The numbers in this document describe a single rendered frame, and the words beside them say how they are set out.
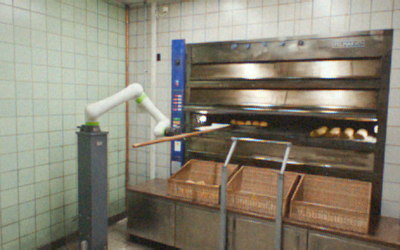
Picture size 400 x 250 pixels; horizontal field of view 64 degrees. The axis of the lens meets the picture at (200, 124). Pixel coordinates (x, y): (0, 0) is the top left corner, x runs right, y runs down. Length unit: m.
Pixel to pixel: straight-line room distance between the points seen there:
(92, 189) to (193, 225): 0.96
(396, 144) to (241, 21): 1.76
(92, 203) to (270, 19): 2.33
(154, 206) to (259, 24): 2.02
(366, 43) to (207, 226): 2.06
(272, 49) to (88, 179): 2.06
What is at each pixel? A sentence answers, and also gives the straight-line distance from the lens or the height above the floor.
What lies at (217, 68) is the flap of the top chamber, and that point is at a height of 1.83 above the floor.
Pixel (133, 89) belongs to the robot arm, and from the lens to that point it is 2.85.
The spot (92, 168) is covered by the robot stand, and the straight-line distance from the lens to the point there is 2.99.
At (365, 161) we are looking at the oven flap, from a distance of 3.07.
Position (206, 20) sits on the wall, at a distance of 3.53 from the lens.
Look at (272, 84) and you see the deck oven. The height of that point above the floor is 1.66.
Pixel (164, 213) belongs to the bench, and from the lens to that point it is 3.24.
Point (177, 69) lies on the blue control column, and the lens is 3.59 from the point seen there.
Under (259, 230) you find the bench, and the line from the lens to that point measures 2.82.
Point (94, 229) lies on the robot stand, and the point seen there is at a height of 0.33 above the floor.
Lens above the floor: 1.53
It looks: 5 degrees down
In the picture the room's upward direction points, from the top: 1 degrees clockwise
